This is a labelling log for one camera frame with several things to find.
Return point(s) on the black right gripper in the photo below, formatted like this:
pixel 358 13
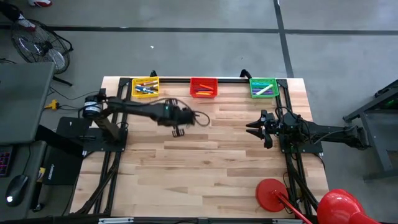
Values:
pixel 269 127

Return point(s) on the red lamp base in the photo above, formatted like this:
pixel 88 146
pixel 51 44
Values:
pixel 269 194

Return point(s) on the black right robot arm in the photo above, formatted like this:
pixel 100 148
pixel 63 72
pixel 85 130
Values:
pixel 323 132

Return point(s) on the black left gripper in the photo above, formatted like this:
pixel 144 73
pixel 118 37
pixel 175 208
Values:
pixel 186 117

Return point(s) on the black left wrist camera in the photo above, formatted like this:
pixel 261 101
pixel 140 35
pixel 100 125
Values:
pixel 169 113

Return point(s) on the yellow-green highlighter marker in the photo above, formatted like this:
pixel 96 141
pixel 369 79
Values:
pixel 265 89

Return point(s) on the grey desk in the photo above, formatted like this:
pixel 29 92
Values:
pixel 21 102

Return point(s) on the red plastic basket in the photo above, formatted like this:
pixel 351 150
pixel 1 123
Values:
pixel 193 82

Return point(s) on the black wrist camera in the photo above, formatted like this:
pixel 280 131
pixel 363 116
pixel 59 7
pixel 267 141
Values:
pixel 169 113
pixel 287 123

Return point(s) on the black keyboard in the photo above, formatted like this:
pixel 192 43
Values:
pixel 4 160

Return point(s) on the black Expo marker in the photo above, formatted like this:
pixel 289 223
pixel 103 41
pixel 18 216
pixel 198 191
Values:
pixel 152 90

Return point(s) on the black aluminium table frame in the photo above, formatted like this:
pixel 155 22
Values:
pixel 174 80

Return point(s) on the black computer mouse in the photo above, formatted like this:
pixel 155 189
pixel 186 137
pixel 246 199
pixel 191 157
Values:
pixel 16 189

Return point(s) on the person's shoe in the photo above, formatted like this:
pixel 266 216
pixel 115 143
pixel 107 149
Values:
pixel 40 3

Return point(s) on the yellow plastic basket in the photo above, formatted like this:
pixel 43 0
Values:
pixel 134 93

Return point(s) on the yellow-orange highlighter marker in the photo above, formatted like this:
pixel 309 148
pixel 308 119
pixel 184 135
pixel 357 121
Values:
pixel 202 94

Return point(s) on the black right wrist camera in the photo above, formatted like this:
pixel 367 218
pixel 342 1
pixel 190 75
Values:
pixel 287 123

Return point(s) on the lilac highlighter marker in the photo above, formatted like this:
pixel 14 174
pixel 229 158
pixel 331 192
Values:
pixel 275 92

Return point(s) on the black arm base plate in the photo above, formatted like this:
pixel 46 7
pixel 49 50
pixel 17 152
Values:
pixel 311 147
pixel 71 130

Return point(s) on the teal highlighter marker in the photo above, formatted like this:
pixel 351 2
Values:
pixel 260 84

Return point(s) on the black floor fan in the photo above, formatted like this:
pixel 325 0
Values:
pixel 40 46

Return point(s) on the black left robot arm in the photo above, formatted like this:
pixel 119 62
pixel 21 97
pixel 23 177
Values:
pixel 124 109

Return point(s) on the green plastic basket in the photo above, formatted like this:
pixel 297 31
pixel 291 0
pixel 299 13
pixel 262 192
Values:
pixel 252 80

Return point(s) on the purple highlighter marker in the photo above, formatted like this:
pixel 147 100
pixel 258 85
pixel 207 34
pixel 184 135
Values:
pixel 256 90

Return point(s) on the orange highlighter marker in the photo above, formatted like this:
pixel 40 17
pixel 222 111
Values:
pixel 205 91
pixel 206 87

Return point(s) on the black computer case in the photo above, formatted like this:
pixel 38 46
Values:
pixel 62 165

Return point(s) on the grey metal stand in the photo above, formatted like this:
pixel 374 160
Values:
pixel 379 149

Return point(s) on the blue Expo marker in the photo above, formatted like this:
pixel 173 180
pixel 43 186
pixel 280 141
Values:
pixel 144 90

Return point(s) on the yellow power plug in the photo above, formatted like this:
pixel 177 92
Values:
pixel 53 104

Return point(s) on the person's foot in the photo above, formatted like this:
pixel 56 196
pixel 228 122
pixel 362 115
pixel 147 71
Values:
pixel 14 12

